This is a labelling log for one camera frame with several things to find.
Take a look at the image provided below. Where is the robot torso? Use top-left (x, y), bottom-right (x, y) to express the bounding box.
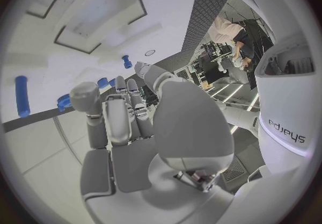
top-left (235, 0), bottom-right (318, 174)

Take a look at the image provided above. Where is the blue ridged peg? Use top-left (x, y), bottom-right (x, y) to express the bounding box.
top-left (121, 55), bottom-right (133, 69)

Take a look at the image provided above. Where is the long blue cylinder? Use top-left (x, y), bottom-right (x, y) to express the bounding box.
top-left (14, 75), bottom-right (32, 118)

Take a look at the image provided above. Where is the large blue gear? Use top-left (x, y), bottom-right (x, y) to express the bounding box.
top-left (56, 93), bottom-right (75, 113)

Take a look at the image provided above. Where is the white task board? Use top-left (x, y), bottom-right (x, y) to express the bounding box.
top-left (1, 0), bottom-right (203, 124)

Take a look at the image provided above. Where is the person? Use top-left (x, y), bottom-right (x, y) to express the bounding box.
top-left (207, 15), bottom-right (256, 71)

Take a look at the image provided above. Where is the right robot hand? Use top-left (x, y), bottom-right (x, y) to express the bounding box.
top-left (69, 61), bottom-right (236, 224)

